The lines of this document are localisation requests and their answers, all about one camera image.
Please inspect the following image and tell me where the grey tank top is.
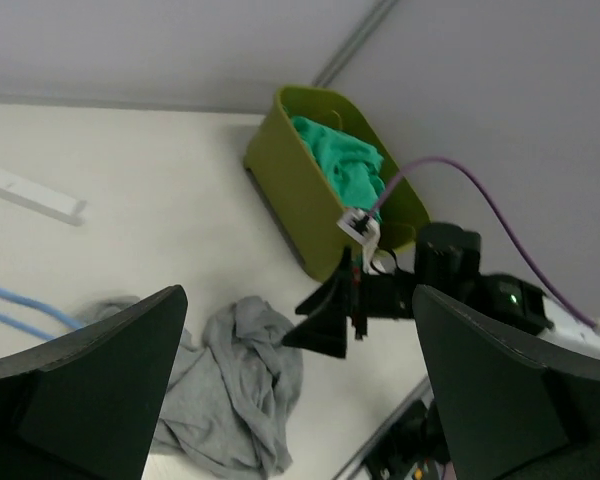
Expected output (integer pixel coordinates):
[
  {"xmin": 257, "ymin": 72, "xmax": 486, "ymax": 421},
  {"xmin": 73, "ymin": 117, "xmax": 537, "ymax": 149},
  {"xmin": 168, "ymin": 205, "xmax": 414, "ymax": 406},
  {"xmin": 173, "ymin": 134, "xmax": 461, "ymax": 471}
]
[{"xmin": 82, "ymin": 294, "xmax": 305, "ymax": 479}]

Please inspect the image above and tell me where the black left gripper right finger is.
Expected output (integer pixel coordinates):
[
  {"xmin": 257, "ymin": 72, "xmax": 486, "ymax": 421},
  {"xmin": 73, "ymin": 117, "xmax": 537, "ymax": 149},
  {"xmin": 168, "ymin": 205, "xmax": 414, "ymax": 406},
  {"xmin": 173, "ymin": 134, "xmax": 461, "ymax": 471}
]
[{"xmin": 413, "ymin": 285, "xmax": 600, "ymax": 479}]

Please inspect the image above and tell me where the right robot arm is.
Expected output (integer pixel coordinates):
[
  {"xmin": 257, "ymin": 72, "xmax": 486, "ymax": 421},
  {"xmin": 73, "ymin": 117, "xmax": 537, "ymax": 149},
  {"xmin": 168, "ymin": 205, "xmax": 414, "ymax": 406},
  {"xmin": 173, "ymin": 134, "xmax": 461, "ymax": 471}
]
[{"xmin": 283, "ymin": 223, "xmax": 600, "ymax": 479}]

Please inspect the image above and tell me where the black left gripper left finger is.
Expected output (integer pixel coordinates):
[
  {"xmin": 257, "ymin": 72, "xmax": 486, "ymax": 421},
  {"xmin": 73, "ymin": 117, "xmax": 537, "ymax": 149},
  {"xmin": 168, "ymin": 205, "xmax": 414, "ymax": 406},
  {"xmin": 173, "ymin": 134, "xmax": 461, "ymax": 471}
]
[{"xmin": 0, "ymin": 285, "xmax": 188, "ymax": 479}]

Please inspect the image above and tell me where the blue hanger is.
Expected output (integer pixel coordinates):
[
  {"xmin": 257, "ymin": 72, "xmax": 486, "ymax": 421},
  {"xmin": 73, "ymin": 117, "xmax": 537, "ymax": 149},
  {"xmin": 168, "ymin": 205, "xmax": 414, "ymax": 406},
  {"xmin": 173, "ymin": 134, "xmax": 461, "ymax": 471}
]
[{"xmin": 0, "ymin": 274, "xmax": 84, "ymax": 342}]

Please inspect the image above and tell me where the green tank top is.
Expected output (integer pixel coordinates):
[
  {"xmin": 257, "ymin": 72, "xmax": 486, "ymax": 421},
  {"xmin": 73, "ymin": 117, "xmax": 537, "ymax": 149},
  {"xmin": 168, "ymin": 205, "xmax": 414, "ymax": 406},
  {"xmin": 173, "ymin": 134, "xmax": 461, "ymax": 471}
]
[{"xmin": 291, "ymin": 116, "xmax": 385, "ymax": 211}]

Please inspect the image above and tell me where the olive green plastic basket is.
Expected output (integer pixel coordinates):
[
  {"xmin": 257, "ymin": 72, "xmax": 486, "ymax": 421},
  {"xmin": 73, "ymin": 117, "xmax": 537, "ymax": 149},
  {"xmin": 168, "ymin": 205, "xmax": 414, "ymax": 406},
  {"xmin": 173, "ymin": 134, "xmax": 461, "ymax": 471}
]
[{"xmin": 242, "ymin": 84, "xmax": 431, "ymax": 282}]

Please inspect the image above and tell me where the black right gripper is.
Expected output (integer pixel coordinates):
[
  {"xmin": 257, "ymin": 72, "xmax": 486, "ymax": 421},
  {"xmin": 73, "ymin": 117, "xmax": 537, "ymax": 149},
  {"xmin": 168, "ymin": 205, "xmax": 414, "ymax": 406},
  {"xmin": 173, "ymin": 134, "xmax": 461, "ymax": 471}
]
[{"xmin": 282, "ymin": 247, "xmax": 417, "ymax": 359}]

